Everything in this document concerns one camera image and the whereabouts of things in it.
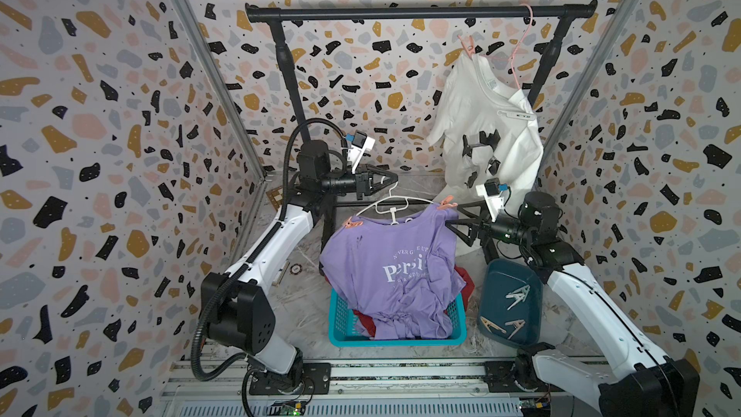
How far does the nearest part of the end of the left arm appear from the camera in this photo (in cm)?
63

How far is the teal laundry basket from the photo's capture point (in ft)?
2.45

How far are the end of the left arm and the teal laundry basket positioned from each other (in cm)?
32
